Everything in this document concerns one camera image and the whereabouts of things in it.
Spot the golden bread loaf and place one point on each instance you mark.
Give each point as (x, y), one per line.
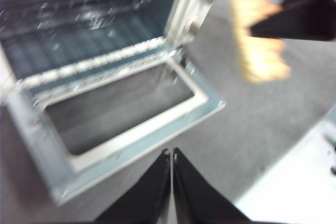
(258, 56)

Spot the cream Toshiba toaster oven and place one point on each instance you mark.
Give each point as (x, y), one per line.
(189, 6)

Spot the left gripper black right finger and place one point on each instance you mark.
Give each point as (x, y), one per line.
(199, 200)

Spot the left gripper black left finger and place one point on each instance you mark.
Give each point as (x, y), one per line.
(147, 197)

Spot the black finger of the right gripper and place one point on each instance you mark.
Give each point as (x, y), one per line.
(302, 22)

